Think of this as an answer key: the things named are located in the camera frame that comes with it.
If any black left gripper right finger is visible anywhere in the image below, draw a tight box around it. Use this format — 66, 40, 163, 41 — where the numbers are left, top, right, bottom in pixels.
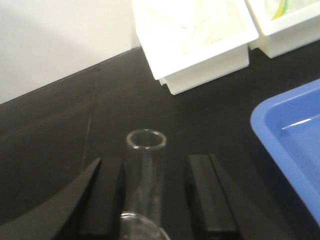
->
184, 154, 283, 240

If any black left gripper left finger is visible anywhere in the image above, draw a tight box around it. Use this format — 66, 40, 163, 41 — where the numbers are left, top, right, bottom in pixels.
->
0, 158, 124, 240

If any clear glass test tube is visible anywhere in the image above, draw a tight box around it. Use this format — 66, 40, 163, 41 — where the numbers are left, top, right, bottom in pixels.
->
123, 129, 167, 225

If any clear glass beaker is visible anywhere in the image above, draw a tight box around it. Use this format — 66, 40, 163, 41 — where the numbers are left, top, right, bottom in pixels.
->
118, 211, 170, 240

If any blue plastic tray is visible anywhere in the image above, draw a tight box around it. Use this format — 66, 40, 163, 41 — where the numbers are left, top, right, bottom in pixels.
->
250, 80, 320, 223

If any left white plastic bin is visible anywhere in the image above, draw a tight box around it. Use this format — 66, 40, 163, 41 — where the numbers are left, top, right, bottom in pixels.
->
132, 0, 259, 95

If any white plastic bin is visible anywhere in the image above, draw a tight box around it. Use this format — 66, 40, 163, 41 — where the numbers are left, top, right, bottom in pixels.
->
132, 0, 259, 95
245, 0, 320, 59

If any middle white plastic bin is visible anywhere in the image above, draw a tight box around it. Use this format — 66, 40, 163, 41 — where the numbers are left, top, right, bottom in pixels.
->
245, 0, 320, 59

